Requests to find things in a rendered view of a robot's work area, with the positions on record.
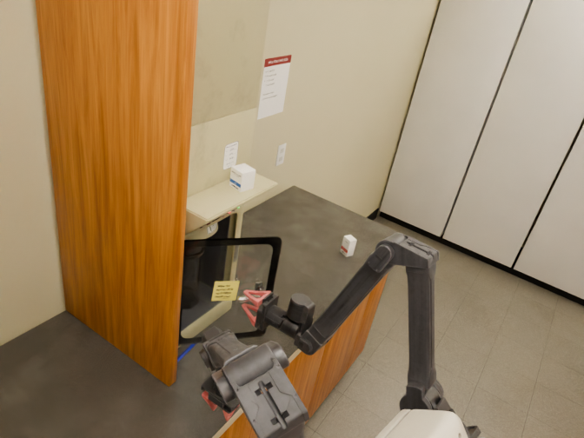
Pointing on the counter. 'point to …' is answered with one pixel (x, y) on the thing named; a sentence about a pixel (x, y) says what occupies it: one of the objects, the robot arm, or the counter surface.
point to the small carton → (242, 177)
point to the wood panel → (122, 164)
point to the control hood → (221, 202)
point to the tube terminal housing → (200, 153)
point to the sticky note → (225, 290)
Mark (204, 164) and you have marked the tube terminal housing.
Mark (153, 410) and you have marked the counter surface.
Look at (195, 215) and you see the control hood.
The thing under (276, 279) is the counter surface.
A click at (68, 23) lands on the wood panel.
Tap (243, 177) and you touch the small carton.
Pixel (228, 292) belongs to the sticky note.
